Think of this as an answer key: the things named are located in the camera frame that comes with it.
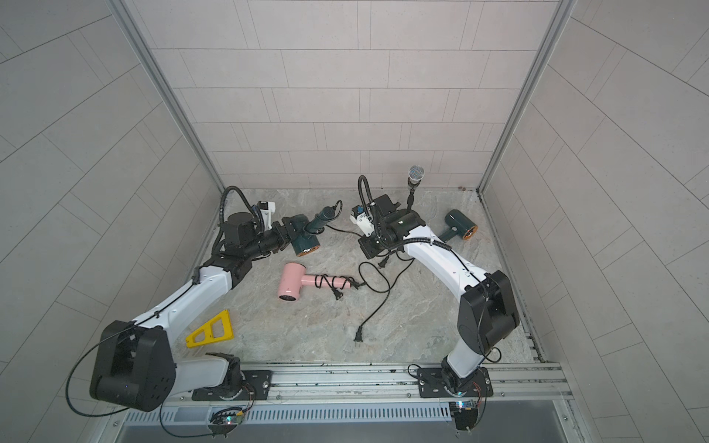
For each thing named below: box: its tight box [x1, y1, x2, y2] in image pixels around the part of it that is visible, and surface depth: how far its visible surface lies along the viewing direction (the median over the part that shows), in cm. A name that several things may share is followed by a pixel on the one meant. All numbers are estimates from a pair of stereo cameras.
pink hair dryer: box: [277, 262, 352, 302], surface depth 88 cm
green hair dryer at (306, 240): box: [290, 205, 337, 258], surface depth 72 cm
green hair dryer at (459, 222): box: [438, 209, 479, 242], surface depth 104 cm
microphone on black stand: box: [407, 165, 425, 211], surface depth 88 cm
